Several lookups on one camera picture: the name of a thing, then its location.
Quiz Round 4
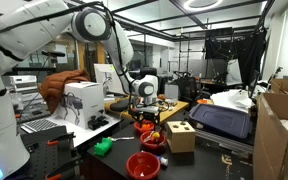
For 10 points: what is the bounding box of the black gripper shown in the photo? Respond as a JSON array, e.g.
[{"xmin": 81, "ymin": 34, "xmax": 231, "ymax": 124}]
[{"xmin": 129, "ymin": 107, "xmax": 162, "ymax": 132}]

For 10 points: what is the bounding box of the silver metal fork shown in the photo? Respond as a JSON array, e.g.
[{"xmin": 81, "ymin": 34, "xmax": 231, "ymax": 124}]
[{"xmin": 142, "ymin": 131, "xmax": 156, "ymax": 144}]

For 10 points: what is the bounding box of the red bowl holding orange ball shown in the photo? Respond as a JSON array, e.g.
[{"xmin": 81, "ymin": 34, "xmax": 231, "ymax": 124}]
[{"xmin": 133, "ymin": 120, "xmax": 156, "ymax": 136}]

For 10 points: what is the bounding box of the red bowl holding toys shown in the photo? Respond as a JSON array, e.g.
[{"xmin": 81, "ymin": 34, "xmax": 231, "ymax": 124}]
[{"xmin": 139, "ymin": 130, "xmax": 168, "ymax": 150}]

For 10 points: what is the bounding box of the empty red bowl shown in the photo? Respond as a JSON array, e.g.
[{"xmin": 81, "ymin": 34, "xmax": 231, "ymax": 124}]
[{"xmin": 125, "ymin": 151, "xmax": 162, "ymax": 180}]

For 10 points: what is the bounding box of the wooden desk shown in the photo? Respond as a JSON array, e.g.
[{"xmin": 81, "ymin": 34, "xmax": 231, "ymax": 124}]
[{"xmin": 103, "ymin": 94, "xmax": 190, "ymax": 126}]

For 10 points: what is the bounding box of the clear plastic container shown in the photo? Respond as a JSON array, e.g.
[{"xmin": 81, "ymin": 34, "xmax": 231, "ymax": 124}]
[{"xmin": 163, "ymin": 98, "xmax": 178, "ymax": 111}]

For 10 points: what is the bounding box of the wooden shape sorter box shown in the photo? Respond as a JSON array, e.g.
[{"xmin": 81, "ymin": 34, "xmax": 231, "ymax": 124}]
[{"xmin": 165, "ymin": 120, "xmax": 196, "ymax": 154}]

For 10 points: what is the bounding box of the silver metal spoon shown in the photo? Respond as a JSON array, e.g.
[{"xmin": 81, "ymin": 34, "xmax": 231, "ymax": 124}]
[{"xmin": 107, "ymin": 136, "xmax": 136, "ymax": 142}]

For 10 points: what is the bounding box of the white blue toothpaste tube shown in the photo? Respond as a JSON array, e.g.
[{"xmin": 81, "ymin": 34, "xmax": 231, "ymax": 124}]
[{"xmin": 140, "ymin": 150, "xmax": 169, "ymax": 167}]

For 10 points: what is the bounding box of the black keyboard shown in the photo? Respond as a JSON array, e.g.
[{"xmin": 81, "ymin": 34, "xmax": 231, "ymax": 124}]
[{"xmin": 109, "ymin": 98, "xmax": 133, "ymax": 113}]

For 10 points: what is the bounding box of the black mesh chair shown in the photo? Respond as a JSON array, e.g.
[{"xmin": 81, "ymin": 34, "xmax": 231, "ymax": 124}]
[{"xmin": 173, "ymin": 70, "xmax": 202, "ymax": 103}]

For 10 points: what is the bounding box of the black office chair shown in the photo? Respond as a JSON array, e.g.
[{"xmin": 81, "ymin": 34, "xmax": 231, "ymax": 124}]
[{"xmin": 135, "ymin": 67, "xmax": 165, "ymax": 96}]

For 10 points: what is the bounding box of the green toy block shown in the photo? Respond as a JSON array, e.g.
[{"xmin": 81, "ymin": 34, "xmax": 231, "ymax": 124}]
[{"xmin": 93, "ymin": 137, "xmax": 114, "ymax": 157}]

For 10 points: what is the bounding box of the black controller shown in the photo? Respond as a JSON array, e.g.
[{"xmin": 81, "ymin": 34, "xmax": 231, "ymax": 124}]
[{"xmin": 87, "ymin": 114, "xmax": 110, "ymax": 131}]

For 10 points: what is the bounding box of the white table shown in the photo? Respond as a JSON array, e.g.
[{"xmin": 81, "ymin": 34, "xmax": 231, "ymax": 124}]
[{"xmin": 20, "ymin": 113, "xmax": 122, "ymax": 148}]

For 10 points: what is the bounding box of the white robot dog box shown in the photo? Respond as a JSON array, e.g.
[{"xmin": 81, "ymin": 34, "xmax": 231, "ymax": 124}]
[{"xmin": 56, "ymin": 81, "xmax": 106, "ymax": 130}]

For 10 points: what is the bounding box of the orange black clamp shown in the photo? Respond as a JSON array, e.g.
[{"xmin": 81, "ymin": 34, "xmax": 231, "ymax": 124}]
[
  {"xmin": 46, "ymin": 132, "xmax": 77, "ymax": 147},
  {"xmin": 44, "ymin": 155, "xmax": 83, "ymax": 180}
]

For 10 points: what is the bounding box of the brown puffer jacket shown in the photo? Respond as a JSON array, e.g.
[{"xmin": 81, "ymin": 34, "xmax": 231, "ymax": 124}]
[{"xmin": 38, "ymin": 68, "xmax": 92, "ymax": 115}]

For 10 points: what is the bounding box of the silver laptop keyboard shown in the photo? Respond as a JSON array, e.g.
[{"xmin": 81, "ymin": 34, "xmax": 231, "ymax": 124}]
[{"xmin": 20, "ymin": 118, "xmax": 60, "ymax": 134}]

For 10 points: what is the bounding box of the black perforated metal panel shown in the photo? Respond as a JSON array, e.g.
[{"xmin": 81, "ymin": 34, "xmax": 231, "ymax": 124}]
[{"xmin": 18, "ymin": 125, "xmax": 85, "ymax": 180}]

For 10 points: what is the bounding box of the black curtain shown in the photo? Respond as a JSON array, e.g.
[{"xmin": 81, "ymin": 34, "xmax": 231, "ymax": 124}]
[{"xmin": 204, "ymin": 28, "xmax": 268, "ymax": 89}]

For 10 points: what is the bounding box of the large brown cardboard box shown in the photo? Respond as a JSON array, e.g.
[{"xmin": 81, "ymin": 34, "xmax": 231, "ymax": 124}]
[{"xmin": 252, "ymin": 92, "xmax": 288, "ymax": 180}]

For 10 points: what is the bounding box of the round ceiling light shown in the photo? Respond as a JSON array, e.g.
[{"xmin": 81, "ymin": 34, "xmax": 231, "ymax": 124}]
[{"xmin": 183, "ymin": 0, "xmax": 224, "ymax": 13}]

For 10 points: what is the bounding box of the white printer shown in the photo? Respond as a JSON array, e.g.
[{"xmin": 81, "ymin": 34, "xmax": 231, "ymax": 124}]
[{"xmin": 9, "ymin": 74, "xmax": 40, "ymax": 106}]

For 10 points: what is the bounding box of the small open cardboard box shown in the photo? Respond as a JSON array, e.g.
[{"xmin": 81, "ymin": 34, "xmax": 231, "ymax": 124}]
[{"xmin": 270, "ymin": 78, "xmax": 288, "ymax": 95}]

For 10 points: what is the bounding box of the black camera on stand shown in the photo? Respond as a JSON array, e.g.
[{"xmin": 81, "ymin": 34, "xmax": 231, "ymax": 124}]
[{"xmin": 41, "ymin": 49, "xmax": 67, "ymax": 73}]

